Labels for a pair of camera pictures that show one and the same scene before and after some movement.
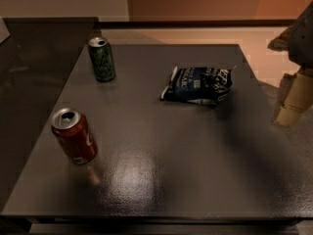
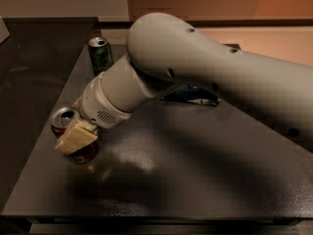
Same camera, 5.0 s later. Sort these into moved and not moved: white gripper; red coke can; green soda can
Moved: white gripper
Not moved: red coke can; green soda can
